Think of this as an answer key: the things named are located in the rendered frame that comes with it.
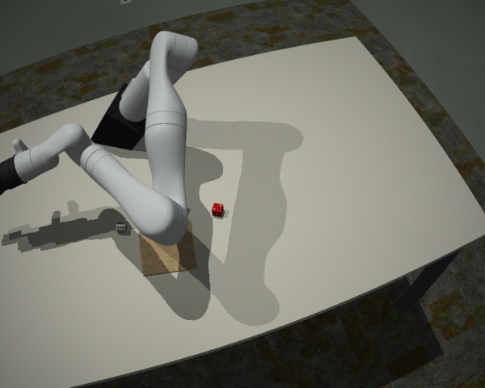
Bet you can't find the white die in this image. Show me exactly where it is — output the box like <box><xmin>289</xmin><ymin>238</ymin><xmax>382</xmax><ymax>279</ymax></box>
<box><xmin>116</xmin><ymin>221</ymin><xmax>127</xmax><ymax>234</ymax></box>

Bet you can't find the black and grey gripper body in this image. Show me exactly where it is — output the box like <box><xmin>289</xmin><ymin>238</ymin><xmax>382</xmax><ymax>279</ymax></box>
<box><xmin>0</xmin><ymin>138</ymin><xmax>41</xmax><ymax>195</ymax></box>

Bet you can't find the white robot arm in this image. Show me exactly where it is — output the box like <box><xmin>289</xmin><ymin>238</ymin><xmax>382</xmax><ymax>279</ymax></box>
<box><xmin>30</xmin><ymin>31</ymin><xmax>199</xmax><ymax>246</ymax></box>

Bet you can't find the red die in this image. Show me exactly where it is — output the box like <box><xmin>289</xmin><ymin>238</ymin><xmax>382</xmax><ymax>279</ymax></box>
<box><xmin>212</xmin><ymin>203</ymin><xmax>224</xmax><ymax>217</ymax></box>

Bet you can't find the tan mat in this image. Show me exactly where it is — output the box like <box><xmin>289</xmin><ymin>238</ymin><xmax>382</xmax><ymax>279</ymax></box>
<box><xmin>138</xmin><ymin>220</ymin><xmax>197</xmax><ymax>276</ymax></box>

